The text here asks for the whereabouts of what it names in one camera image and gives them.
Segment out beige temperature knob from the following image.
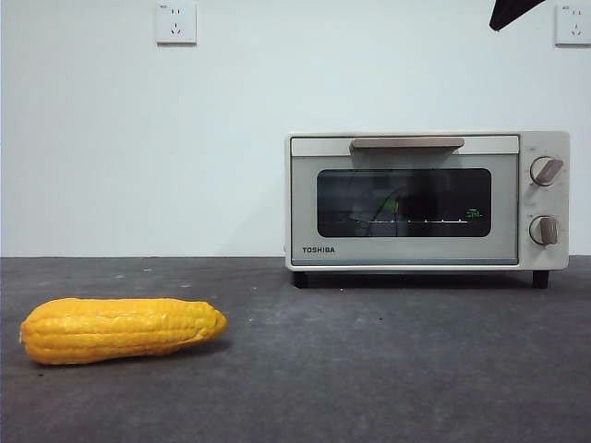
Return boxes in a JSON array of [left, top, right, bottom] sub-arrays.
[[529, 156, 565, 187]]

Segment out glass oven door beige handle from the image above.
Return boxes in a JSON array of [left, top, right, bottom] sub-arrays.
[[290, 135, 520, 267]]

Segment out white toaster oven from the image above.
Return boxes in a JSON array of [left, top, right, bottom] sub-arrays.
[[285, 130, 570, 290]]

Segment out beige timer knob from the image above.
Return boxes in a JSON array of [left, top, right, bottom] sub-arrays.
[[528, 215, 561, 245]]

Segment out yellow corn cob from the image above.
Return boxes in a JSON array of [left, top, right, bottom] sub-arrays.
[[18, 297, 229, 366]]

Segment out white wall socket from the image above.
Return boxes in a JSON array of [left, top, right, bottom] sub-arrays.
[[155, 3, 198, 46], [554, 4, 591, 46]]

